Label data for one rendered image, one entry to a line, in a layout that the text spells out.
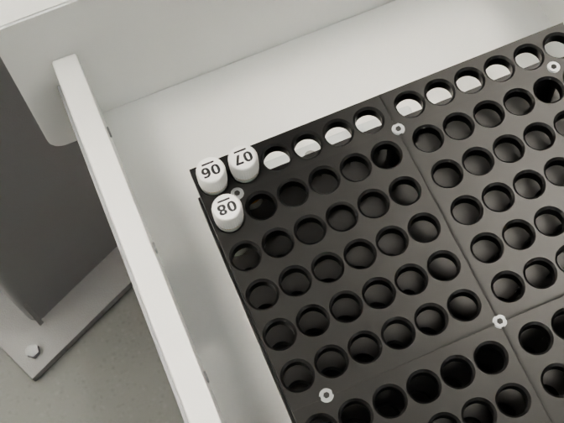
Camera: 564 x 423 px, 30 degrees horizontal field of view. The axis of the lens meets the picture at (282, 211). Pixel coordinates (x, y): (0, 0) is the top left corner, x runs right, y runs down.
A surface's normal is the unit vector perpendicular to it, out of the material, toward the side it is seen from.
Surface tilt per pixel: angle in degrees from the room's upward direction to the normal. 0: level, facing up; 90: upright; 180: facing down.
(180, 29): 90
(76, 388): 0
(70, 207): 90
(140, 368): 0
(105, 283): 0
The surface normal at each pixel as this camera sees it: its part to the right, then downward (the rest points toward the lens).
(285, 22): 0.38, 0.84
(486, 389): -0.05, -0.40
